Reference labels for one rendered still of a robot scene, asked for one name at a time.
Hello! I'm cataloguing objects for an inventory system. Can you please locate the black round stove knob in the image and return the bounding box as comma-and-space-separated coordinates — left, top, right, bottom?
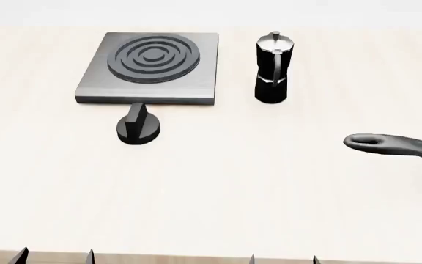
116, 102, 162, 146

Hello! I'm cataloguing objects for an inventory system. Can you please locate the black moka pot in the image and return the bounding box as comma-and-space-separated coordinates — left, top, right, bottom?
253, 30, 295, 105

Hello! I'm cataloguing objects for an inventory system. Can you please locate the grey square stove plate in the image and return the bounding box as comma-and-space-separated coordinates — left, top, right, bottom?
75, 32, 220, 106

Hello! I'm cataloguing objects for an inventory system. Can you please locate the black frying pan handle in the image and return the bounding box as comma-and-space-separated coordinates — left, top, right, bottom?
342, 133, 422, 171

